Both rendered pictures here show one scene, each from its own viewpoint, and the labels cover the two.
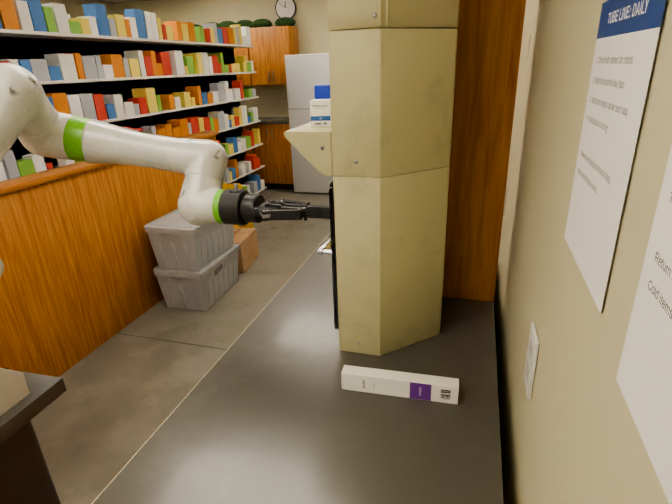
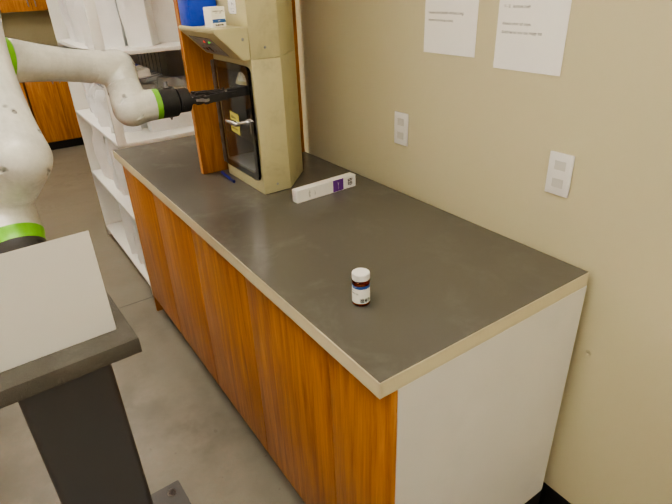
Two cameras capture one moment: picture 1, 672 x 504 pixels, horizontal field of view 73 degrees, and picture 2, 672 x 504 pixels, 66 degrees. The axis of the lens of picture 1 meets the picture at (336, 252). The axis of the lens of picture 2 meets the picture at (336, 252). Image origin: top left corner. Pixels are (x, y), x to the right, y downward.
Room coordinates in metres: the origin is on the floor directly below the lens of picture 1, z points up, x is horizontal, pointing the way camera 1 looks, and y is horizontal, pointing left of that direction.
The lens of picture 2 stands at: (-0.30, 1.24, 1.64)
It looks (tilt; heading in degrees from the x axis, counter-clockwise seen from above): 28 degrees down; 309
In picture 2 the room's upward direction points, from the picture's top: 2 degrees counter-clockwise
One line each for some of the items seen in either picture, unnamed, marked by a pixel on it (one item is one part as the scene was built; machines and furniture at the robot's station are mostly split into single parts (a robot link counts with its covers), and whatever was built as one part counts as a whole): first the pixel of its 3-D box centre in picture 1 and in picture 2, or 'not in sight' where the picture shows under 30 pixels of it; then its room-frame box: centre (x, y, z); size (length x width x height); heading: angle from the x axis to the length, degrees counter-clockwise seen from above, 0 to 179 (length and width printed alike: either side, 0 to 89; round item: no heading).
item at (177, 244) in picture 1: (195, 235); not in sight; (3.27, 1.06, 0.49); 0.60 x 0.42 x 0.33; 163
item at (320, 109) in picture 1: (322, 112); (214, 16); (1.16, 0.02, 1.54); 0.05 x 0.05 x 0.06; 80
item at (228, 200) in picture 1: (237, 205); (168, 101); (1.16, 0.25, 1.31); 0.09 x 0.06 x 0.12; 163
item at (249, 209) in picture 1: (263, 208); (190, 98); (1.14, 0.18, 1.31); 0.09 x 0.08 x 0.07; 73
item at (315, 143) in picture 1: (328, 143); (213, 42); (1.20, 0.01, 1.46); 0.32 x 0.12 x 0.10; 163
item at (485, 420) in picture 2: not in sight; (292, 302); (1.00, -0.06, 0.45); 2.05 x 0.67 x 0.90; 163
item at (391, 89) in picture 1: (398, 196); (264, 76); (1.15, -0.17, 1.33); 0.32 x 0.25 x 0.77; 163
